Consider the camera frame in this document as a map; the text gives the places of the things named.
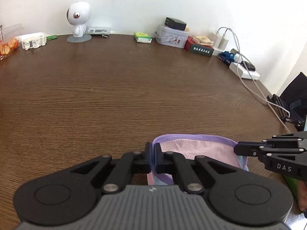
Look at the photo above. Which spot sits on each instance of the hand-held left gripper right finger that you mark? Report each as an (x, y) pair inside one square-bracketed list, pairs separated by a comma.
[(158, 159)]

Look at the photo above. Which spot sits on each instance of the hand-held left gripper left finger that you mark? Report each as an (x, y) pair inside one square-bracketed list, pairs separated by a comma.
[(148, 158)]

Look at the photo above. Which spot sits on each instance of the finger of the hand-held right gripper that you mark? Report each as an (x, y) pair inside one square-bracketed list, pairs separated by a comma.
[(247, 150), (285, 139)]

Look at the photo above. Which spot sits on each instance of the pink and blue mesh garment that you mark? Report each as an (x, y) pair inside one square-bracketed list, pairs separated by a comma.
[(199, 148)]

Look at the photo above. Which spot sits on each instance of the person's right hand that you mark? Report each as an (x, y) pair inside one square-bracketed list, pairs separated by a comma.
[(303, 194)]

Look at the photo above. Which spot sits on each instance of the black bag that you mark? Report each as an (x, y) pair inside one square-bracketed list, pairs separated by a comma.
[(293, 93)]

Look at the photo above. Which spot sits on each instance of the white power strip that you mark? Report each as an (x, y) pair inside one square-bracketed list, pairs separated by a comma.
[(245, 73)]

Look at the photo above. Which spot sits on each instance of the small black adapter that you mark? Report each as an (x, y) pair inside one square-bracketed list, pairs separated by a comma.
[(248, 66)]

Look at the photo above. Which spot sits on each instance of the blue plug bundle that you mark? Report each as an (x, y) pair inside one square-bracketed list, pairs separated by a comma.
[(229, 55)]

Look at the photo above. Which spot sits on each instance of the green and red box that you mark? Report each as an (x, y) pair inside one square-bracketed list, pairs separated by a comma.
[(199, 50)]

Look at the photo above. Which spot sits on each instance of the beige snack packet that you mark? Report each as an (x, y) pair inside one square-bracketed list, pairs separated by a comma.
[(202, 40)]

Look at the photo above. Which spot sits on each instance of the green tissue pack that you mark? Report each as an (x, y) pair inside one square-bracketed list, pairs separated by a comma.
[(142, 37)]

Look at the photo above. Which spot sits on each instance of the printed tin box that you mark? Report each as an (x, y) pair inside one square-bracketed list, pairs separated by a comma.
[(171, 38)]

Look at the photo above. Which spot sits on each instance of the black power adapter block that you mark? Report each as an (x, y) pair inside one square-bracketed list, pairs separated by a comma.
[(175, 24)]

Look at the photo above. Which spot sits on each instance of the clear plastic case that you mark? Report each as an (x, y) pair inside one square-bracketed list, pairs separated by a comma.
[(98, 30)]

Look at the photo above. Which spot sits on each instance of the small green packet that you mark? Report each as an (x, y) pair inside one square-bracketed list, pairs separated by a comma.
[(51, 37)]

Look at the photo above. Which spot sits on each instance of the white astronaut figure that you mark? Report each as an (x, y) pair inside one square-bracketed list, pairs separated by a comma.
[(79, 16)]

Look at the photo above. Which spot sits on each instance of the white plastic holder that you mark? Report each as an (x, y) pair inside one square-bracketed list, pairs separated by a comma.
[(33, 42)]

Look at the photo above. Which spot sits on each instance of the pile of orange tangerines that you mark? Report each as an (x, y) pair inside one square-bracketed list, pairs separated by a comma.
[(8, 46)]

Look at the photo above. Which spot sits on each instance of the clear plastic clamshell container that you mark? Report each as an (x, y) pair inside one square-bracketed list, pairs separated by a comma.
[(10, 32)]

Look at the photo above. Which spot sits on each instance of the white wall charger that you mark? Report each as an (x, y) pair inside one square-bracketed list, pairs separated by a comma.
[(215, 40), (223, 42)]

